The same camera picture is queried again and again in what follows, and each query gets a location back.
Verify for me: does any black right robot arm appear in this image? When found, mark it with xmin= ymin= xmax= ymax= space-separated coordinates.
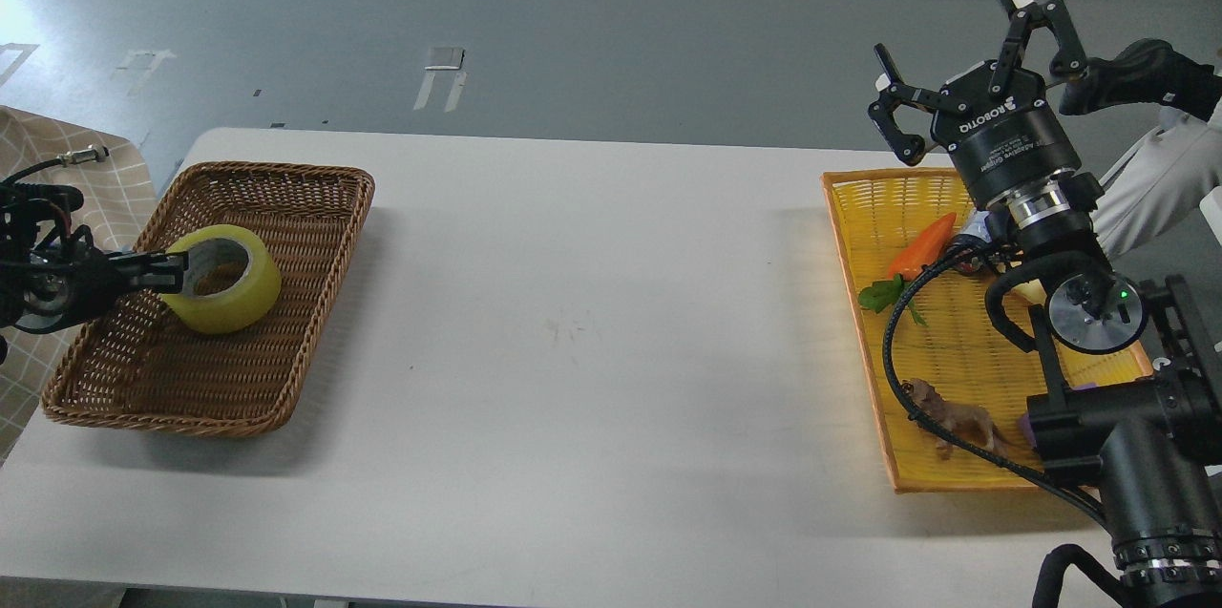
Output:
xmin=869 ymin=0 xmax=1220 ymax=607

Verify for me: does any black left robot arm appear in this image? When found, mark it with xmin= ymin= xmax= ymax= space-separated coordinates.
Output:
xmin=1 ymin=144 xmax=189 ymax=335

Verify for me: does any brown wicker basket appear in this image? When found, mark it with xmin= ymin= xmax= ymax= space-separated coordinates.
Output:
xmin=42 ymin=161 xmax=375 ymax=438

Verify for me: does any purple foam block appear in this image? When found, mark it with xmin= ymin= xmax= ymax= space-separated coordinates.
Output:
xmin=1017 ymin=382 xmax=1099 ymax=449

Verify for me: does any black shoe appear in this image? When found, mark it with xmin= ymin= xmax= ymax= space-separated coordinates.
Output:
xmin=1058 ymin=38 xmax=1221 ymax=121

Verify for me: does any toy croissant bread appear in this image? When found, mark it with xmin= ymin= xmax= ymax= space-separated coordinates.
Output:
xmin=1009 ymin=280 xmax=1047 ymax=306

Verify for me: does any small drink can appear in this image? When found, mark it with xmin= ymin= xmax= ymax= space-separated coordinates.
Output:
xmin=949 ymin=211 xmax=1004 ymax=277

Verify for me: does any yellow plastic basket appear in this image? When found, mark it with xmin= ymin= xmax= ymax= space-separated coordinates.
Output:
xmin=821 ymin=167 xmax=1154 ymax=493

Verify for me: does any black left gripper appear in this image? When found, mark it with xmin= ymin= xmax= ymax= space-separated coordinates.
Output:
xmin=1 ymin=250 xmax=189 ymax=335

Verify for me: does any beige checkered cloth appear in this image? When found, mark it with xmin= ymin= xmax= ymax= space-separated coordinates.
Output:
xmin=1 ymin=107 xmax=158 ymax=457

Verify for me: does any grey trouser leg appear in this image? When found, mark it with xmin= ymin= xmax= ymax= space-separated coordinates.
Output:
xmin=1092 ymin=103 xmax=1221 ymax=260

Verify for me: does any yellow tape roll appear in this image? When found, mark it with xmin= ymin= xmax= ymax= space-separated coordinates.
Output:
xmin=160 ymin=223 xmax=281 ymax=335

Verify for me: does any brown toy lion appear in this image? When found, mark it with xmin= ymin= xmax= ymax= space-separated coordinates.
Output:
xmin=899 ymin=378 xmax=1012 ymax=459

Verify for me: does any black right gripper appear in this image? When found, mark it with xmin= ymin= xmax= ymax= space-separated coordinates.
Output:
xmin=866 ymin=0 xmax=1089 ymax=212

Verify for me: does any orange toy carrot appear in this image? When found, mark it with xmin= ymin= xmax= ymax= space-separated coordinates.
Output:
xmin=855 ymin=212 xmax=959 ymax=315

